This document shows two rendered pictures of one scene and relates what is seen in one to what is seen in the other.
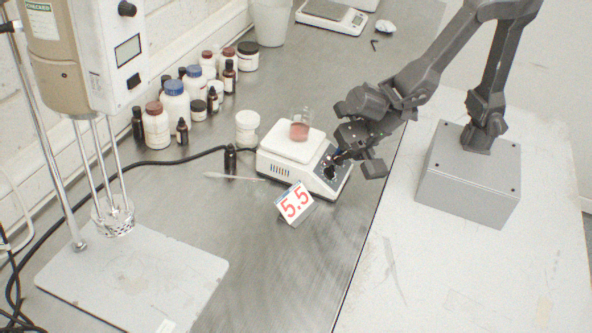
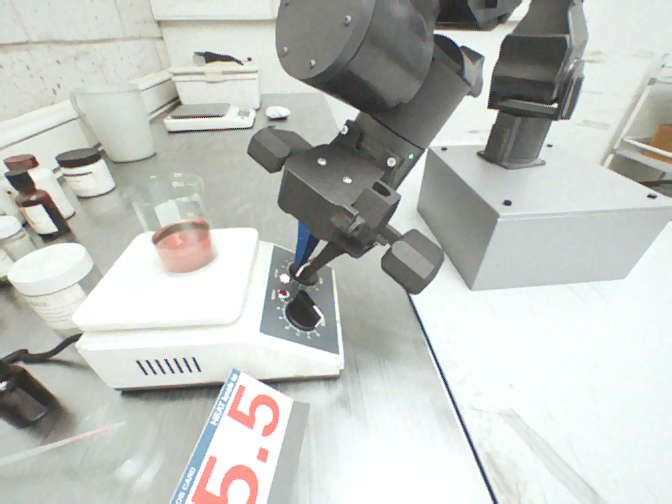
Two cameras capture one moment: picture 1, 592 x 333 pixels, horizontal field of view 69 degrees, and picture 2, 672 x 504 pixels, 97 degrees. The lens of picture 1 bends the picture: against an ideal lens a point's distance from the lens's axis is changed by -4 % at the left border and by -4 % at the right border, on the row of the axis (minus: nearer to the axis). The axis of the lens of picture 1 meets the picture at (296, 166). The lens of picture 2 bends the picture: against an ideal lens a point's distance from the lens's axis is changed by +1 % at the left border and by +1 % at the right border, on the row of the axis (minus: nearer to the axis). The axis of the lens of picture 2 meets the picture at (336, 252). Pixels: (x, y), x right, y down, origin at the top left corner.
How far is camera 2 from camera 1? 73 cm
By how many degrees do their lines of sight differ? 18
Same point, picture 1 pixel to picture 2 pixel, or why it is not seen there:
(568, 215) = not seen: hidden behind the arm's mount
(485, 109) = (568, 49)
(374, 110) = (406, 32)
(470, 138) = (513, 144)
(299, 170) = (223, 346)
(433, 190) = (510, 256)
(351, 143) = (354, 204)
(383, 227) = (477, 383)
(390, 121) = (436, 99)
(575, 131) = not seen: hidden behind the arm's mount
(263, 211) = not seen: outside the picture
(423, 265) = (643, 450)
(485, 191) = (614, 217)
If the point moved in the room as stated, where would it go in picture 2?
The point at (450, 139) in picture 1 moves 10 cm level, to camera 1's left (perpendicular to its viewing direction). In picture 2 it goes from (473, 162) to (409, 173)
